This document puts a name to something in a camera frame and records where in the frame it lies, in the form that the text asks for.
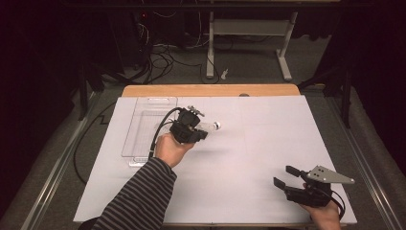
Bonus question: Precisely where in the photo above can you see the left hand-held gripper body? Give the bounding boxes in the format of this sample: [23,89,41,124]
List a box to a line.
[169,105,206,145]

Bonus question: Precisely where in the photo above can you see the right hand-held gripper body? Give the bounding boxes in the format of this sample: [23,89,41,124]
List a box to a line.
[282,165,356,208]

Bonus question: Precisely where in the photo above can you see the clear plastic storage box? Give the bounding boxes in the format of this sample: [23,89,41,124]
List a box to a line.
[121,96,179,168]

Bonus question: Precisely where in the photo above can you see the person's left hand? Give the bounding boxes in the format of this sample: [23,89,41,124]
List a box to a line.
[154,132,195,170]

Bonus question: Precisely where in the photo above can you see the person's right hand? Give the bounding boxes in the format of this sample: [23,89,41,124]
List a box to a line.
[300,201,342,230]

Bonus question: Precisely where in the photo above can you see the white table cover sheet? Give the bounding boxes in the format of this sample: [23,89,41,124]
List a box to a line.
[72,95,358,225]

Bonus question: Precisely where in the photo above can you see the wooden table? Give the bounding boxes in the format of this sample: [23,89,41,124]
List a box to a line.
[121,83,302,98]

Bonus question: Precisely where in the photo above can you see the black metal stand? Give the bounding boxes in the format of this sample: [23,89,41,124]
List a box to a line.
[78,61,106,122]
[298,63,353,128]

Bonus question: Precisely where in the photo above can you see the black equipment case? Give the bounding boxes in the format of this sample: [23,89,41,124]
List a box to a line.
[106,9,154,73]

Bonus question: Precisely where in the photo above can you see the dark curtain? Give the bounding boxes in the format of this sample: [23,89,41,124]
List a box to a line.
[331,0,406,176]
[0,0,84,219]

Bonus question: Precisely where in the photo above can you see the left hand-held gripper cable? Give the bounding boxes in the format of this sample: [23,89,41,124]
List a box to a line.
[147,106,185,161]

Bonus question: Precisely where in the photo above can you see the hand-held gripper cable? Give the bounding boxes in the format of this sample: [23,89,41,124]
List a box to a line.
[329,190,347,221]
[147,106,185,161]

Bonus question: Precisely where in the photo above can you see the right hand-held gripper cable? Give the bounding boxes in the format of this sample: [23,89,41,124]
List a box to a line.
[329,190,347,221]

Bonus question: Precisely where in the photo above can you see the aluminium floor rail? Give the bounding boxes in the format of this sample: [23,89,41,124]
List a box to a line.
[22,90,103,230]
[324,94,400,230]

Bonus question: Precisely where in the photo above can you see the tangle of floor cables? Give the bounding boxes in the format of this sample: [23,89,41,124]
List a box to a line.
[137,9,221,85]

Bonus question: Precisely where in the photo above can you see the black floor cable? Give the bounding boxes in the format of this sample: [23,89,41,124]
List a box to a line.
[73,100,118,185]

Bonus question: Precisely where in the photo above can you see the white metal stand frame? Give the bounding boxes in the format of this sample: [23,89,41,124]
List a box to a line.
[205,11,293,82]

